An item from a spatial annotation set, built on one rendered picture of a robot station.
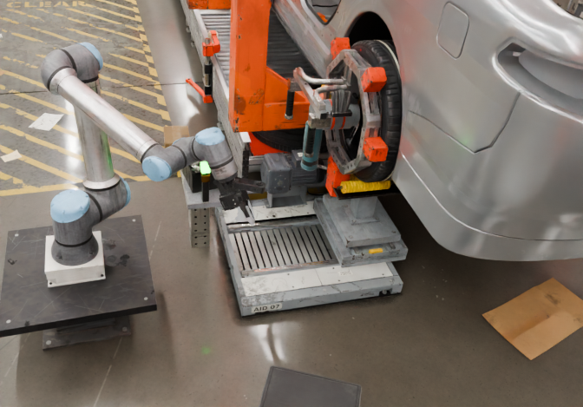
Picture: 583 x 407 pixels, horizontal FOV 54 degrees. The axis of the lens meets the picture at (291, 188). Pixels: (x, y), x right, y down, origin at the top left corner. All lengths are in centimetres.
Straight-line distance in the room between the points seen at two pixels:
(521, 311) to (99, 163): 216
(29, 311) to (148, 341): 54
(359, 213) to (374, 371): 83
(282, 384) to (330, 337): 66
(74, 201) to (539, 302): 232
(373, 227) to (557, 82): 143
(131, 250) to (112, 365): 50
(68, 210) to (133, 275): 42
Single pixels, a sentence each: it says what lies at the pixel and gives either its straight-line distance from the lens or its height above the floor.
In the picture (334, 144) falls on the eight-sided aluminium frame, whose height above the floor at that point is 62.
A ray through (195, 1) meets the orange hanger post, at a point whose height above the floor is 59.
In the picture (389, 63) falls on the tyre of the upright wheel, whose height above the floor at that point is 115.
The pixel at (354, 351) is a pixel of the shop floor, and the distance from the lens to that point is 272.
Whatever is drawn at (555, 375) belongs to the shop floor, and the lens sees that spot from 298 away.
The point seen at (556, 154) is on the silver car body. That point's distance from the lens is 184.
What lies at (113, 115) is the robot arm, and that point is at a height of 111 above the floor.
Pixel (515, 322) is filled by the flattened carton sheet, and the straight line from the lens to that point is 310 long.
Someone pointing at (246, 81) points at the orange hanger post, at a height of 82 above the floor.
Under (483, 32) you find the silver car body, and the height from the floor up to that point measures 153.
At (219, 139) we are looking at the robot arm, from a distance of 192.
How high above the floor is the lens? 210
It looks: 36 degrees down
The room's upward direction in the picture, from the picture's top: 6 degrees clockwise
